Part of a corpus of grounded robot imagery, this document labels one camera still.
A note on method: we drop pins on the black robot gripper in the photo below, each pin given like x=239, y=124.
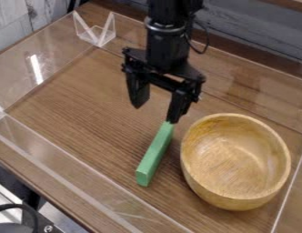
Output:
x=161, y=65

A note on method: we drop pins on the green rectangular block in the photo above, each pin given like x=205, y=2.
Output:
x=147, y=167

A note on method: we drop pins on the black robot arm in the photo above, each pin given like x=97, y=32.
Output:
x=168, y=11

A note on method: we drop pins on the light brown wooden bowl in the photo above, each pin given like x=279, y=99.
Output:
x=235, y=161

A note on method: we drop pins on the clear acrylic corner bracket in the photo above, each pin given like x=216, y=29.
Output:
x=97, y=35

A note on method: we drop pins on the black metal mount with screw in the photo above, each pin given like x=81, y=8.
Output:
x=45, y=225

